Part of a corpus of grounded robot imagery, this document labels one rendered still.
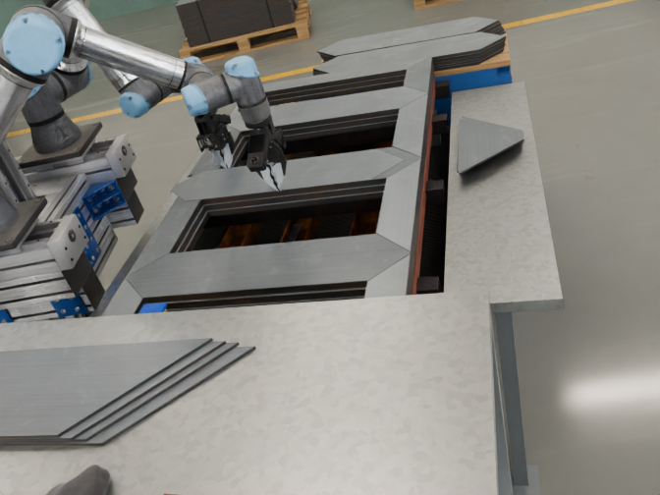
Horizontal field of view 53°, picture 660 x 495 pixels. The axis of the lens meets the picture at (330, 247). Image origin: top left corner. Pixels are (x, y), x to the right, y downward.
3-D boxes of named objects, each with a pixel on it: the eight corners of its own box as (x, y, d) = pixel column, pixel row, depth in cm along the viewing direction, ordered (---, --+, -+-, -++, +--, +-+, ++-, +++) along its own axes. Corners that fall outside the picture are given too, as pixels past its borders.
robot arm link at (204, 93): (187, 108, 169) (227, 94, 170) (192, 123, 159) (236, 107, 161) (176, 80, 164) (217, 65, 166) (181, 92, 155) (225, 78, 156)
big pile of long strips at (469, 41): (504, 25, 279) (503, 11, 275) (509, 60, 247) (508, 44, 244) (324, 56, 300) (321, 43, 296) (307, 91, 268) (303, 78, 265)
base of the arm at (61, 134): (28, 157, 209) (13, 129, 203) (46, 137, 221) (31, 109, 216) (72, 147, 207) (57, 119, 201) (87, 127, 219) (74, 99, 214)
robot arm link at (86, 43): (8, 36, 158) (203, 100, 180) (4, 47, 149) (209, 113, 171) (19, -11, 154) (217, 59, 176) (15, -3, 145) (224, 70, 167)
